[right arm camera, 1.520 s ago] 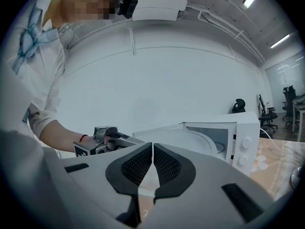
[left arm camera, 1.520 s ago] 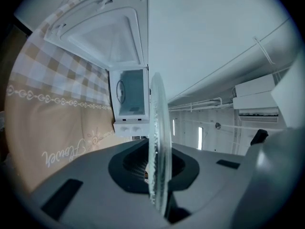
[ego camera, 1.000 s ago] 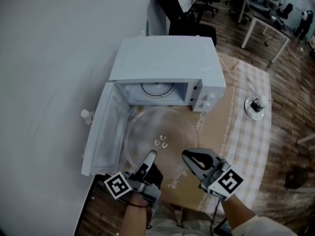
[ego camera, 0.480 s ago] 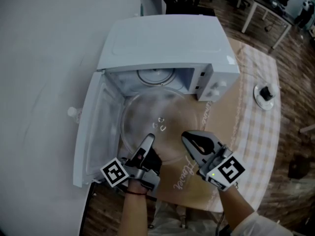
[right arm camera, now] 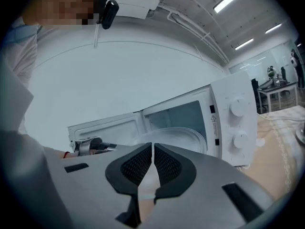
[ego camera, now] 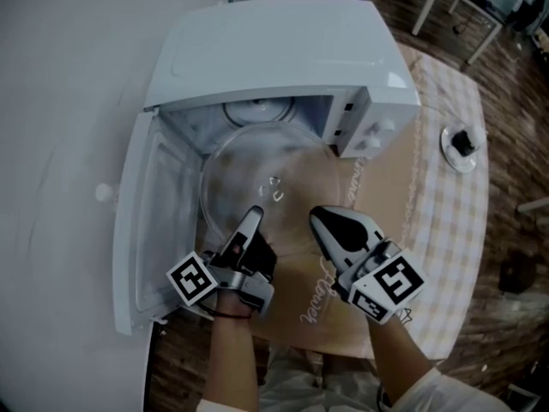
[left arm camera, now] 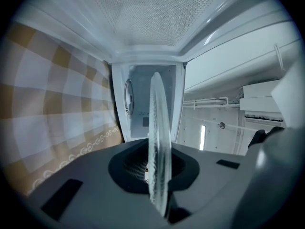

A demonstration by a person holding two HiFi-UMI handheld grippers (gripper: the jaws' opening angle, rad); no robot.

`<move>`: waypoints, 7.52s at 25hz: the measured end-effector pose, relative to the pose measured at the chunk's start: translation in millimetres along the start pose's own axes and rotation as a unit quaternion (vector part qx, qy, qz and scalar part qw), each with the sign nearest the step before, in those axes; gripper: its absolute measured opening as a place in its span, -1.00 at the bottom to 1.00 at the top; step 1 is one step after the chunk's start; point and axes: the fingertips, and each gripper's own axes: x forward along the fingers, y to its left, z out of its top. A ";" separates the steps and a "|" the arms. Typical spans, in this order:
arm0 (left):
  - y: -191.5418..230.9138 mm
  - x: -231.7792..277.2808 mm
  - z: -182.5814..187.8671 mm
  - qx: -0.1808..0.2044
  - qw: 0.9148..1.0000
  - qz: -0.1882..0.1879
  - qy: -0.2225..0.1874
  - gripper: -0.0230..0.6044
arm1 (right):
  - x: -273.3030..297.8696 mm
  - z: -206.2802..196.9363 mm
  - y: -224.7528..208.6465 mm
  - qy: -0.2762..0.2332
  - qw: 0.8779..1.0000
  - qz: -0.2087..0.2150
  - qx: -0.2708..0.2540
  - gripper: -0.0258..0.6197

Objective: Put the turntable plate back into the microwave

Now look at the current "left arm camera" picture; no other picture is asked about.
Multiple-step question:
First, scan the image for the white ceiling air conditioner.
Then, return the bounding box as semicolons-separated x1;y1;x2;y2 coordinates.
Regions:
239;79;286;125

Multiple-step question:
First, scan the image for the ceiling light tube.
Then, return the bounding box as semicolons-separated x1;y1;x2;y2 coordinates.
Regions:
200;125;207;151

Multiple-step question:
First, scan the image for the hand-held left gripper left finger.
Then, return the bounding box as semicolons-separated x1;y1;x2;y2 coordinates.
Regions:
28;138;167;229

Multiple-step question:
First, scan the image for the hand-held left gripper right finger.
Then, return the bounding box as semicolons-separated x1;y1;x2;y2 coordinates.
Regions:
166;142;252;229

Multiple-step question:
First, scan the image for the white microwave oven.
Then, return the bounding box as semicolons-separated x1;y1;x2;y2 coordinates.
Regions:
11;0;265;144

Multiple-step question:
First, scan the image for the black roller ring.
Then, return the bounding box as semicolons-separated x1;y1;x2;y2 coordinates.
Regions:
123;78;135;116

